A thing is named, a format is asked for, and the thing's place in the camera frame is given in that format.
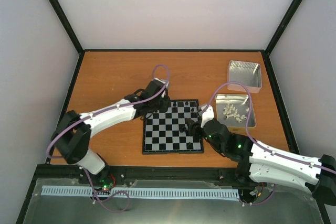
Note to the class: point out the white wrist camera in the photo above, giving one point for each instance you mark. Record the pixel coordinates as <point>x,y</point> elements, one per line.
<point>206,114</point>
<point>162,82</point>

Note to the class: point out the pile of white chess pieces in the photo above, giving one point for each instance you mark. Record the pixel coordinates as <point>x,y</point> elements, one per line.
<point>232,111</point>

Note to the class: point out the black frame rail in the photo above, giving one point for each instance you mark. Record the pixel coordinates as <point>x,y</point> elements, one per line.
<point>122,175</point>

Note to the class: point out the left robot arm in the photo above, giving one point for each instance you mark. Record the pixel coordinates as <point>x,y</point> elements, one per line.
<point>74,132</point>

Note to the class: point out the small circuit board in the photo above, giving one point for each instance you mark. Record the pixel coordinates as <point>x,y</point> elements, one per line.
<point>108,185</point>

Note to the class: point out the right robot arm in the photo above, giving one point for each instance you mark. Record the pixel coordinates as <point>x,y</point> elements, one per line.
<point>261,163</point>

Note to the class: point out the black and silver chessboard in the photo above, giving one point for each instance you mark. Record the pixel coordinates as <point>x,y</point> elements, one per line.
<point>161,133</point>

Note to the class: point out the empty silver tin lid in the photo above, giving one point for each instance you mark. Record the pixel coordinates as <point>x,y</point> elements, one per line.
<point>246,73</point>

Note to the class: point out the light blue cable duct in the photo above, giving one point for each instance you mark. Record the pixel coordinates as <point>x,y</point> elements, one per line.
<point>142,193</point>

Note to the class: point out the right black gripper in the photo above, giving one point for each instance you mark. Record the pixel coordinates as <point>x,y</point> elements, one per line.
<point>193,127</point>

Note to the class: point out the silver tin with white pieces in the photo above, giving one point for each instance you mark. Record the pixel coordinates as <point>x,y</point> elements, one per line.
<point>242,102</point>

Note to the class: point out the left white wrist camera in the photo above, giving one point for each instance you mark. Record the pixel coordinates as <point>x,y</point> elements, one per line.
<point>162,82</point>

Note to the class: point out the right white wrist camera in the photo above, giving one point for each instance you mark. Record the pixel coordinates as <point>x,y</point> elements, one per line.
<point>206,114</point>

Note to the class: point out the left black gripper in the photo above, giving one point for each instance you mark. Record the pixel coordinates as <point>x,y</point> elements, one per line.
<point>165,107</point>

